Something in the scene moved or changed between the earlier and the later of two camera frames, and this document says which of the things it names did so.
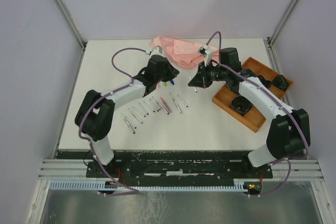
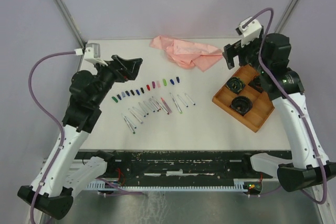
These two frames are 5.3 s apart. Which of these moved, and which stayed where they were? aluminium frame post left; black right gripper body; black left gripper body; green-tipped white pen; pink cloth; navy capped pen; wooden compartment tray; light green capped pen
Moved: navy capped pen; black left gripper body; black right gripper body
Stayed: aluminium frame post left; pink cloth; light green capped pen; wooden compartment tray; green-tipped white pen
